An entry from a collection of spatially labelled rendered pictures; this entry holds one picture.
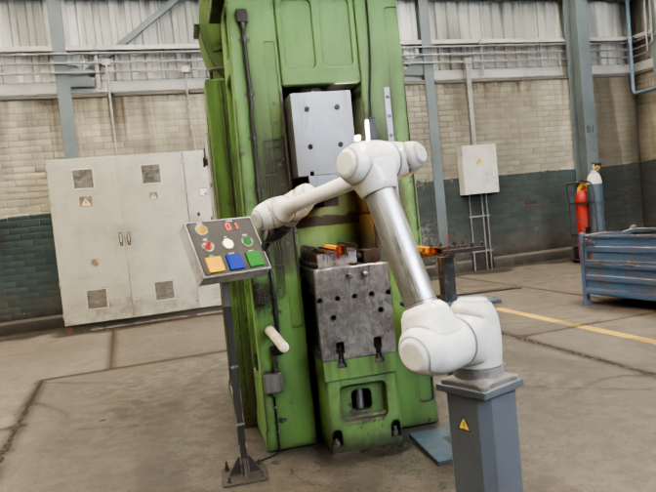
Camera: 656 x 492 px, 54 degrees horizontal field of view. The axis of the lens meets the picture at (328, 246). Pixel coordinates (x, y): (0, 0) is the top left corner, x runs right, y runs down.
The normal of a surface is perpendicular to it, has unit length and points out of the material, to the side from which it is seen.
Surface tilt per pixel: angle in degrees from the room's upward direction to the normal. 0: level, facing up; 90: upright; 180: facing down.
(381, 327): 90
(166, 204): 90
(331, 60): 90
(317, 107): 90
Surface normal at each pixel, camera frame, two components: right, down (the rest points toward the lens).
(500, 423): 0.61, -0.01
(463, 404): -0.79, 0.11
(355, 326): 0.22, 0.04
